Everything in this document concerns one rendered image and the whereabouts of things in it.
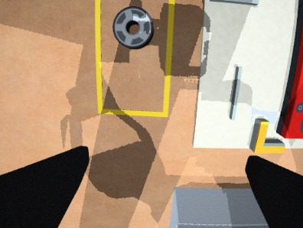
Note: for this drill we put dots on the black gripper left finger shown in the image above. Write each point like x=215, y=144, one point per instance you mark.
x=38, y=195

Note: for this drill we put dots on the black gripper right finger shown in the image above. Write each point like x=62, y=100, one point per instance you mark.
x=278, y=191

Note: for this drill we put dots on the black wheel with grey rim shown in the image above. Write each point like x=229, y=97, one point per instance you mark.
x=130, y=16

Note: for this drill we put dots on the yellow tape outline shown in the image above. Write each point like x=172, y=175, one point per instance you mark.
x=99, y=91

